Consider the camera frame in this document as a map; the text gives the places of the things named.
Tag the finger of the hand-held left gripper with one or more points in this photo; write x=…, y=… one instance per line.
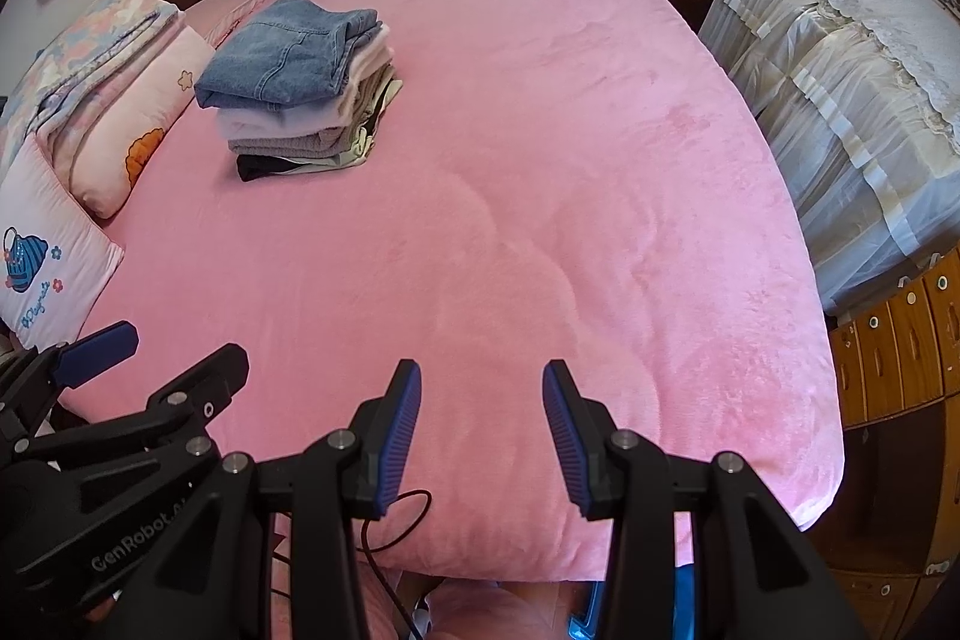
x=97, y=347
x=217, y=370

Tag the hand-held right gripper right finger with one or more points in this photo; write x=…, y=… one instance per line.
x=566, y=437

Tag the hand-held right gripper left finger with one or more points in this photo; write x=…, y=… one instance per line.
x=394, y=437

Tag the blue denim jacket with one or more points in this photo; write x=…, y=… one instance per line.
x=277, y=55

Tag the stack of folded clothes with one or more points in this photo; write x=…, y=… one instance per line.
x=285, y=119

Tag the white pillow with blue print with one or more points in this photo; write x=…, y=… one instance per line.
x=45, y=250

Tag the blue plastic stool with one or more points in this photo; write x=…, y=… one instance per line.
x=583, y=626

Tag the black folded garment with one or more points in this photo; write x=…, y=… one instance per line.
x=259, y=168

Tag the pink pillow with orange flower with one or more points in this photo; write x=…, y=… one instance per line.
x=127, y=130

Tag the grey folded garment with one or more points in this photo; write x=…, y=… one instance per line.
x=285, y=144

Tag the pink plush bed blanket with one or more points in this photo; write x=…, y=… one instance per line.
x=562, y=197

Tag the beige striped folded garment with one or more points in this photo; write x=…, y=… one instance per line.
x=371, y=115

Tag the floral folded quilt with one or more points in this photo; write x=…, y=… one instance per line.
x=90, y=40

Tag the wooden drawer cabinet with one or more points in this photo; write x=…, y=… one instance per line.
x=892, y=347

